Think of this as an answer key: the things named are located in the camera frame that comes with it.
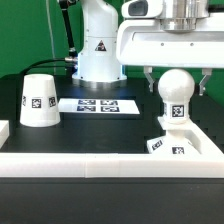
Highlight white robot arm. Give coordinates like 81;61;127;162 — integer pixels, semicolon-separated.
73;0;224;92

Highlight white lamp bulb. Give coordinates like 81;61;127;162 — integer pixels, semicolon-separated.
158;69;195;124

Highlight white lamp shade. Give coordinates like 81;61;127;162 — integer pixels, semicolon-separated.
20;74;60;127

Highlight white marker sheet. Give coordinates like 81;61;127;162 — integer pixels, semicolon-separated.
58;98;139;115

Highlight white border frame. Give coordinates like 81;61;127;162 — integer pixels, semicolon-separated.
0;119;224;178

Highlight black cable bundle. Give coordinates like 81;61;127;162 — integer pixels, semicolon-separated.
19;0;80;76

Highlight thin grey cable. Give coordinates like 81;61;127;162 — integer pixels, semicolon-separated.
45;0;58;76

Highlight white lamp base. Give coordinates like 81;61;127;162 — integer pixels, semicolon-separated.
146;116;202;156

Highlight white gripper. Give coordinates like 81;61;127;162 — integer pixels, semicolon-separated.
116;14;224;96

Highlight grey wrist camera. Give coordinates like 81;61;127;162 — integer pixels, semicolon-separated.
121;0;163;19

